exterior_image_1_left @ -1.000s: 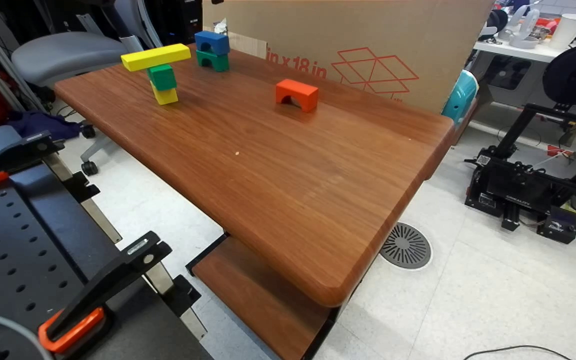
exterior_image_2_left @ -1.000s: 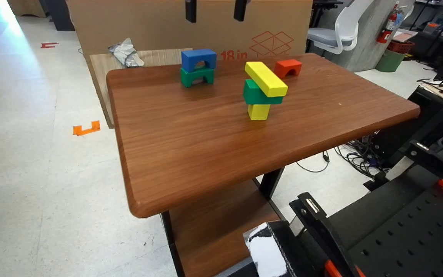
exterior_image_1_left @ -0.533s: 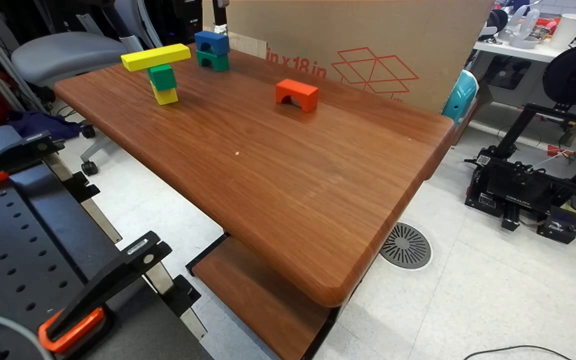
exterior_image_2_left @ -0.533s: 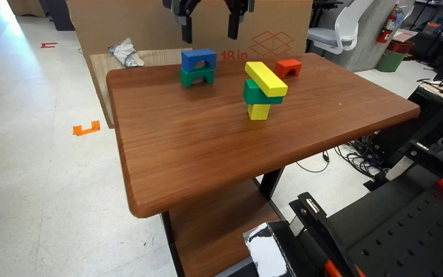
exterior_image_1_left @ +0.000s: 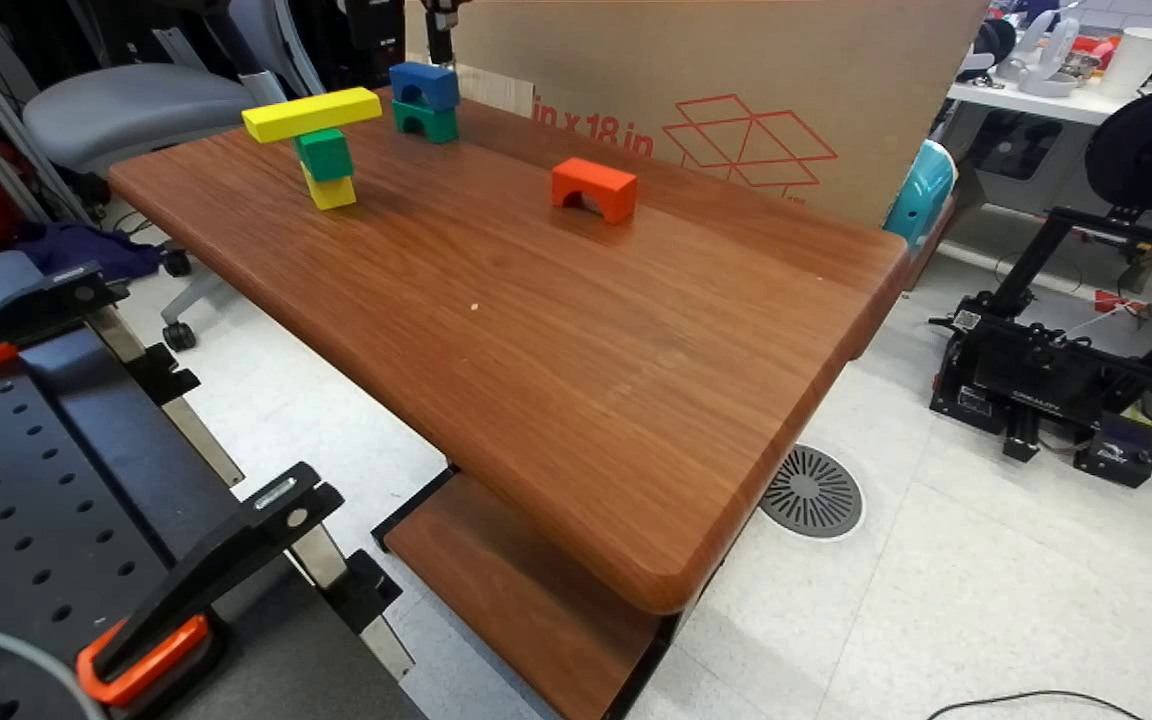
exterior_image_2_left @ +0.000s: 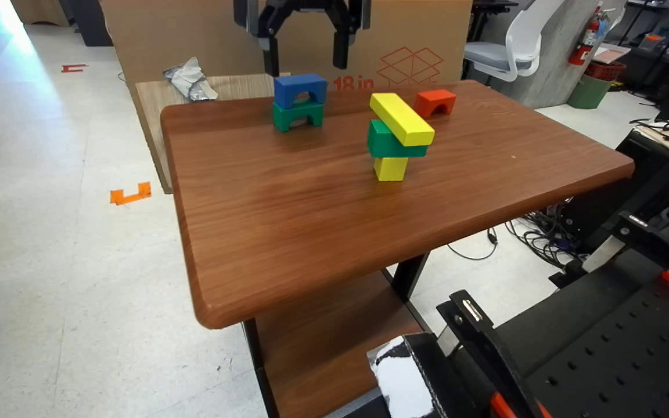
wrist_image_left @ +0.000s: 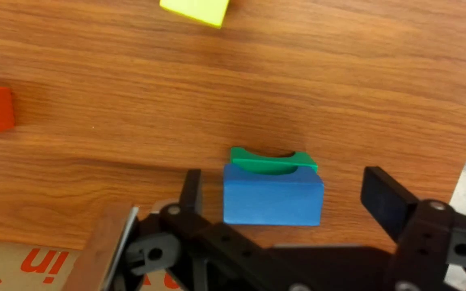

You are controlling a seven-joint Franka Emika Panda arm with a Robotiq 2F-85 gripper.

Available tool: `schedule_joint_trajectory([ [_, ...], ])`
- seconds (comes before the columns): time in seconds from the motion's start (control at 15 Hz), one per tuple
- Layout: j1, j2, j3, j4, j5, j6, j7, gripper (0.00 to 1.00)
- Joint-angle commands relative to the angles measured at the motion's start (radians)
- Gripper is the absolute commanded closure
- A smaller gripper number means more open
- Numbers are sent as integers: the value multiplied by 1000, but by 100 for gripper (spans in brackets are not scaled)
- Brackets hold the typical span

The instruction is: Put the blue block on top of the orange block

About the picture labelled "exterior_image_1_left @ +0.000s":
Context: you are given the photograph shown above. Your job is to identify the black cable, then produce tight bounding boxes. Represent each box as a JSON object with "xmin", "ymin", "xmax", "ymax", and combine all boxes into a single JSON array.
[{"xmin": 924, "ymin": 689, "xmax": 1149, "ymax": 720}]

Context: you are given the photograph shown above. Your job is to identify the round floor drain grate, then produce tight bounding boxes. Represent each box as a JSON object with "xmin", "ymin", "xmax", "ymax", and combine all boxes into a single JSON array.
[{"xmin": 758, "ymin": 444, "xmax": 866, "ymax": 543}]

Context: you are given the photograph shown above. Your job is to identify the white headphones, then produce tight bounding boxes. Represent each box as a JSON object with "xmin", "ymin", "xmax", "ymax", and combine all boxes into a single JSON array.
[{"xmin": 996, "ymin": 10, "xmax": 1083, "ymax": 99}]

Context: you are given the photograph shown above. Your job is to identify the white table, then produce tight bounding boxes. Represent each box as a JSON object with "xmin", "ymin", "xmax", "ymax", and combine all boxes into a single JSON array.
[{"xmin": 944, "ymin": 78, "xmax": 1152, "ymax": 213}]

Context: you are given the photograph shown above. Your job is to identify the blue cloth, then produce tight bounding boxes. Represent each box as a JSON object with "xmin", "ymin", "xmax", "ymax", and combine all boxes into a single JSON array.
[{"xmin": 14, "ymin": 221, "xmax": 165, "ymax": 285}]

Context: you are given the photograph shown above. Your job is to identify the long yellow block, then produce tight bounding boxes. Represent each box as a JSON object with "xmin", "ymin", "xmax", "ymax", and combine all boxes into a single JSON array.
[{"xmin": 241, "ymin": 86, "xmax": 384, "ymax": 145}]

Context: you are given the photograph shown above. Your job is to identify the green cube block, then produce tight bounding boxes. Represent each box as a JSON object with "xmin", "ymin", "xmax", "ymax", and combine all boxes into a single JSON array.
[{"xmin": 293, "ymin": 128, "xmax": 354, "ymax": 184}]

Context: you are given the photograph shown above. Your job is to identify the black 3D printer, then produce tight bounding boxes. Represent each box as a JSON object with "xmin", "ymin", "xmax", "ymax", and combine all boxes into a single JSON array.
[{"xmin": 928, "ymin": 88, "xmax": 1152, "ymax": 490}]

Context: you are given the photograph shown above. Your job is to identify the grey cable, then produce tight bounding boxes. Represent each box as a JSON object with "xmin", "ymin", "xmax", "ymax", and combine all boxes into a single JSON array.
[{"xmin": 0, "ymin": 624, "xmax": 109, "ymax": 720}]

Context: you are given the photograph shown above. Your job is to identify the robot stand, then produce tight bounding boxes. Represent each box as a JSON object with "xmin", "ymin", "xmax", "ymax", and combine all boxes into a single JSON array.
[{"xmin": 0, "ymin": 250, "xmax": 429, "ymax": 720}]

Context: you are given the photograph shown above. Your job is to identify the large cardboard box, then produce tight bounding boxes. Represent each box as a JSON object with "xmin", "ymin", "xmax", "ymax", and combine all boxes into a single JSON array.
[{"xmin": 404, "ymin": 0, "xmax": 989, "ymax": 230}]

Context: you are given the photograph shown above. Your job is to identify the orange arch block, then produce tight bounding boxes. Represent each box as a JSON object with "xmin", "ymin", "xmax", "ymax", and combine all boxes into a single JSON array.
[{"xmin": 550, "ymin": 157, "xmax": 639, "ymax": 226}]

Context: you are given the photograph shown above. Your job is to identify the white paper cup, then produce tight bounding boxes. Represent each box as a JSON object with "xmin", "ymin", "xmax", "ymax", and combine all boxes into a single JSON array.
[{"xmin": 1096, "ymin": 27, "xmax": 1152, "ymax": 100}]

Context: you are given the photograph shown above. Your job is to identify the yellow cube block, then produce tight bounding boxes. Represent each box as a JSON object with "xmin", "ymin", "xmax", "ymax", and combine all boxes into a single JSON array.
[{"xmin": 301, "ymin": 164, "xmax": 358, "ymax": 212}]

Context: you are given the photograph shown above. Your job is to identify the black clamp with orange handle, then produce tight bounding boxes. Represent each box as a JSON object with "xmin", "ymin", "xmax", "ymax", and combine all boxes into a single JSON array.
[
  {"xmin": 75, "ymin": 461, "xmax": 346, "ymax": 710},
  {"xmin": 0, "ymin": 261, "xmax": 133, "ymax": 387}
]

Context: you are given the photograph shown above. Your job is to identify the grey office chair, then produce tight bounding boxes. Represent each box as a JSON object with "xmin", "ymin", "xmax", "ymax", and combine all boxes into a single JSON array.
[{"xmin": 22, "ymin": 0, "xmax": 329, "ymax": 353}]

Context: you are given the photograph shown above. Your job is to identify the teal plastic seat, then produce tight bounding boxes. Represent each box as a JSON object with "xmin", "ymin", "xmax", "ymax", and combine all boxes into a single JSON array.
[{"xmin": 882, "ymin": 139, "xmax": 959, "ymax": 250}]

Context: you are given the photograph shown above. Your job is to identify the blue arch block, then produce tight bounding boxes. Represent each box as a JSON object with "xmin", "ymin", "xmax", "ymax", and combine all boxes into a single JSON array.
[{"xmin": 389, "ymin": 62, "xmax": 461, "ymax": 112}]

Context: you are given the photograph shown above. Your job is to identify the green arch block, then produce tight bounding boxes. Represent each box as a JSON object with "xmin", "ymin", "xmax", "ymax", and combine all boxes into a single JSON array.
[{"xmin": 393, "ymin": 100, "xmax": 460, "ymax": 145}]

